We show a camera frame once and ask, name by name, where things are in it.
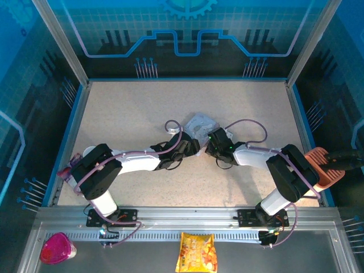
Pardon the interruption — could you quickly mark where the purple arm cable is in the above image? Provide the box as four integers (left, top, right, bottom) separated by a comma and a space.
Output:
224, 118, 321, 249
74, 119, 183, 248

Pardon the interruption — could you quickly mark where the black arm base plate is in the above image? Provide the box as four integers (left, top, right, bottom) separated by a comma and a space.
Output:
86, 209, 138, 228
237, 209, 289, 228

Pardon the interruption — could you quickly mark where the small controller board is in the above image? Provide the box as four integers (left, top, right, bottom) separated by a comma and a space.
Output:
98, 226, 120, 238
257, 227, 285, 245

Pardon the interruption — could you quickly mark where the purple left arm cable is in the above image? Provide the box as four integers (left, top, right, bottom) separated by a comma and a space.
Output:
74, 119, 183, 248

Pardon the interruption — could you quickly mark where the slotted cable duct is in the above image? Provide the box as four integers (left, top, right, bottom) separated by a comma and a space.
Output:
61, 231, 264, 243

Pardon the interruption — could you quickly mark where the aluminium base beam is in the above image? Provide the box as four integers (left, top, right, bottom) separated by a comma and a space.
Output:
34, 206, 342, 231

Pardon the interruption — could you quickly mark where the cartoon dog print pouch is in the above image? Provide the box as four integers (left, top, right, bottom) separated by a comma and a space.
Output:
184, 112, 221, 146

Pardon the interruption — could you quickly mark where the aluminium frame post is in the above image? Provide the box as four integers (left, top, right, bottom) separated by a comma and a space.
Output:
31, 0, 92, 88
286, 0, 344, 88

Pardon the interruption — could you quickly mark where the yellow snack bag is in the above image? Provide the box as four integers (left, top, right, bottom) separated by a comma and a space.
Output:
174, 231, 219, 273

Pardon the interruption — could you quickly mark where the pink plastic object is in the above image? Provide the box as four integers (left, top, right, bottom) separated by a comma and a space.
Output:
56, 152, 84, 183

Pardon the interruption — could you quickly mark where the magenta triangular container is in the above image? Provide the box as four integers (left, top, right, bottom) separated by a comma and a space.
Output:
39, 232, 77, 265

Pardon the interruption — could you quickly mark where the blue table edge strip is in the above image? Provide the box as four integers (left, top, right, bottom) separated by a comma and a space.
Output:
88, 76, 287, 82
291, 84, 335, 207
41, 85, 85, 207

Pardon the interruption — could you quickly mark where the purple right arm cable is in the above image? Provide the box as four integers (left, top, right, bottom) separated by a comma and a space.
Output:
224, 118, 321, 249

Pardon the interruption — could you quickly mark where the orange slatted plastic holder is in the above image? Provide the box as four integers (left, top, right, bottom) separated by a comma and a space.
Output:
303, 147, 346, 191

